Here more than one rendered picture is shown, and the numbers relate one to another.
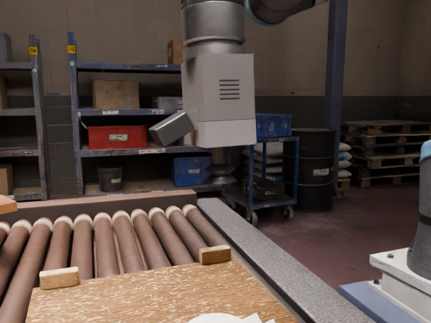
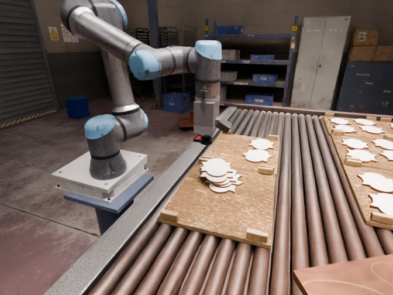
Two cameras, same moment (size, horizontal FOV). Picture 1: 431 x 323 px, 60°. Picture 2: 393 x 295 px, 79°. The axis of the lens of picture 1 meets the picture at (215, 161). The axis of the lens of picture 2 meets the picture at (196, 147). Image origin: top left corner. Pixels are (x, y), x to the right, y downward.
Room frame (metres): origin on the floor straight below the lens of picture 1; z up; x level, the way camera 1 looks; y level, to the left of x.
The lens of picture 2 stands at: (1.07, 0.44, 1.45)
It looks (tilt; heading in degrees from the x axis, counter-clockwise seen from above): 24 degrees down; 219
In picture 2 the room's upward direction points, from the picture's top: straight up
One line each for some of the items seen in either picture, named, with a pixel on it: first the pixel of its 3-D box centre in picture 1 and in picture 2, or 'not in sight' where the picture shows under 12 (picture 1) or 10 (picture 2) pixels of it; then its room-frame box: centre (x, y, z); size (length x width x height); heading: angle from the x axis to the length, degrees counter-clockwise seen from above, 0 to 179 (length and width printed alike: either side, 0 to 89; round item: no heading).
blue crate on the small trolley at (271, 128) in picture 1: (261, 124); not in sight; (3.80, -0.47, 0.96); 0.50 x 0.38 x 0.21; 33
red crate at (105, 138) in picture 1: (117, 136); not in sight; (4.46, 1.17, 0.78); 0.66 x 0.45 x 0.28; 108
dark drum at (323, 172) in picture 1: (307, 167); not in sight; (4.20, -1.05, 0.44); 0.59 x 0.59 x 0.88
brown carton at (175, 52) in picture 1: (190, 54); not in sight; (4.71, 0.31, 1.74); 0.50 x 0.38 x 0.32; 108
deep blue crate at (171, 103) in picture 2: not in sight; (176, 102); (-2.88, -3.32, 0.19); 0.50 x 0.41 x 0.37; 101
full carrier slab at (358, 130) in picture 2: not in sight; (355, 125); (-0.76, 0.32, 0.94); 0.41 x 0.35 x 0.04; 18
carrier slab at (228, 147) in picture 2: not in sight; (243, 150); (0.03, -0.07, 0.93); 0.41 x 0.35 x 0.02; 19
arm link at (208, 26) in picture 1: (212, 31); (207, 88); (0.47, 0.00, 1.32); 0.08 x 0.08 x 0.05
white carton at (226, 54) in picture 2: not in sight; (230, 54); (-3.94, -2.58, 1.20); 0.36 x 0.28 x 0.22; 96
